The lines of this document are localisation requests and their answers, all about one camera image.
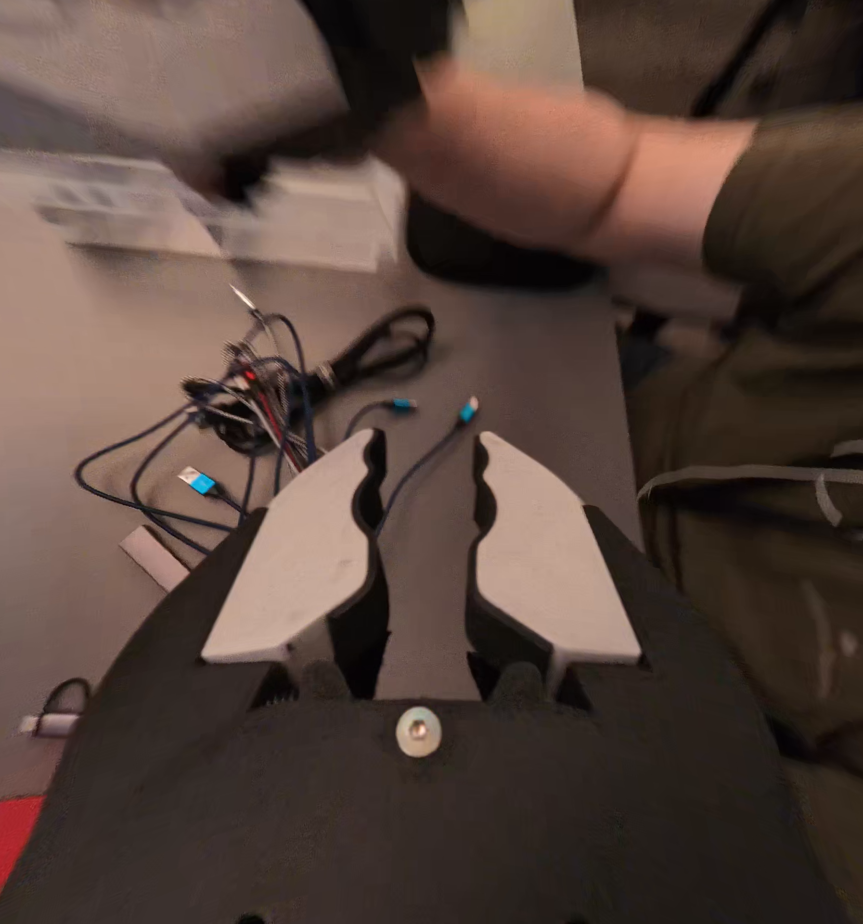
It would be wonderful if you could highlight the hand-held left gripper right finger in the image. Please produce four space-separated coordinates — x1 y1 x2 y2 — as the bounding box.
466 432 643 700

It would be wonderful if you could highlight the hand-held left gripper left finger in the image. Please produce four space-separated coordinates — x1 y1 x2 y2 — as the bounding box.
200 428 390 700

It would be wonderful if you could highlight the blue braided usb cable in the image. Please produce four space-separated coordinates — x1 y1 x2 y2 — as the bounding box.
74 310 419 557
374 396 481 539

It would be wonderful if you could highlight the grey usb hub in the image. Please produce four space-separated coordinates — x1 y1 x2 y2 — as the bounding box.
119 526 190 593

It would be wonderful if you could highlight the black white braided cable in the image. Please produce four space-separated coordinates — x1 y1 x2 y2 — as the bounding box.
182 339 309 456

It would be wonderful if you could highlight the clear acrylic organizer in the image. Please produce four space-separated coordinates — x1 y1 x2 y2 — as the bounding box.
34 155 411 274

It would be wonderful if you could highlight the black usb cable bundle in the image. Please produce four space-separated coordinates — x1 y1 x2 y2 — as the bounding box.
309 307 436 394

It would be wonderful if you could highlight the black hub cable with plug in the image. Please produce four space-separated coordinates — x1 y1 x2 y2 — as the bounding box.
18 677 93 739

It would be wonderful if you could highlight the person's right hand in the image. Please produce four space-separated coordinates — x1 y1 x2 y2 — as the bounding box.
374 61 642 254

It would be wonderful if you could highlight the black rounded pad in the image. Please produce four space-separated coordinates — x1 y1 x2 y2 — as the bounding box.
406 195 605 290

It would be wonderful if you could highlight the grey chair armrest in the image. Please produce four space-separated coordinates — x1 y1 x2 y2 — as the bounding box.
612 260 743 319

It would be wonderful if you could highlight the red braided cable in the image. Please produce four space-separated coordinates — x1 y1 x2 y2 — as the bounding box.
240 368 309 470

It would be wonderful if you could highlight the silver braided cable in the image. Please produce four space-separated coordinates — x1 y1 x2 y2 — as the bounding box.
228 283 277 347

